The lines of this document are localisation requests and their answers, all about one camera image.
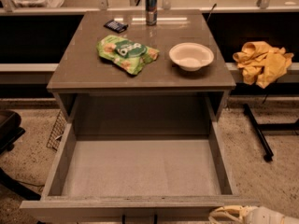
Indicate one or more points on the white paper bowl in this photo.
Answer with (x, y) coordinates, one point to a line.
(191, 56)

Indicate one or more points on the small dark blue packet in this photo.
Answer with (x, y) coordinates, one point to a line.
(116, 26)

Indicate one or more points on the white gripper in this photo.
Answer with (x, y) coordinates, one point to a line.
(261, 216)

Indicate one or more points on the yellow crumpled cloth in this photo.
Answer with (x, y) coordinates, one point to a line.
(262, 64)

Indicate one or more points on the grey top drawer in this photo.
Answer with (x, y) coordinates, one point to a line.
(135, 157)

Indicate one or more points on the wire mesh basket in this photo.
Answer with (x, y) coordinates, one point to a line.
(57, 132)

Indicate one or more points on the green snack bag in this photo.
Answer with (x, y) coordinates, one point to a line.
(129, 55)

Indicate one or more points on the black metal stand leg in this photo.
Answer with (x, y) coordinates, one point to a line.
(268, 127)

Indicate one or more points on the blue silver drink can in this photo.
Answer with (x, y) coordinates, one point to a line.
(151, 12)

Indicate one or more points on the grey drawer cabinet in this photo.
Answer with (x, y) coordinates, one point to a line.
(82, 70)

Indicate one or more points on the black office chair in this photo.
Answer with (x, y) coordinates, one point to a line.
(11, 131)

